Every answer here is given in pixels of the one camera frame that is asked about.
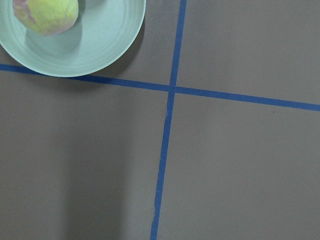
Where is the peach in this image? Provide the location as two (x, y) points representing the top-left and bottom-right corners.
(12, 0), (79, 37)

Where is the green plate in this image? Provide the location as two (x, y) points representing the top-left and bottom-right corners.
(0, 0), (146, 77)

